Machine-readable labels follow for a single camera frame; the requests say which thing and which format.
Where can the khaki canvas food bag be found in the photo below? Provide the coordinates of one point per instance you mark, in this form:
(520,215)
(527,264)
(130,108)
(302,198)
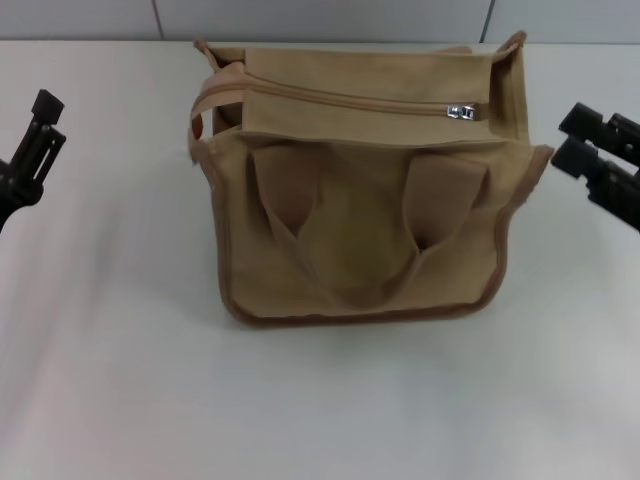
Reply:
(360,220)

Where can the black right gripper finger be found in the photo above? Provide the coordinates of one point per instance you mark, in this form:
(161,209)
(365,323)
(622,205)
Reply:
(582,119)
(575,160)

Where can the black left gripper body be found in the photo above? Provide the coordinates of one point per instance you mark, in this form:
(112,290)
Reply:
(12,195)

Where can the silver metal zipper pull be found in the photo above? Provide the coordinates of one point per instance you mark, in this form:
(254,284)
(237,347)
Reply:
(461,112)

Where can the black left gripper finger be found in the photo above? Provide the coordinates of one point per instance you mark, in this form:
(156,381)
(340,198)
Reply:
(47,106)
(50,155)

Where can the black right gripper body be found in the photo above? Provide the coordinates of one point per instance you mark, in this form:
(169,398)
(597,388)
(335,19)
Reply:
(625,192)

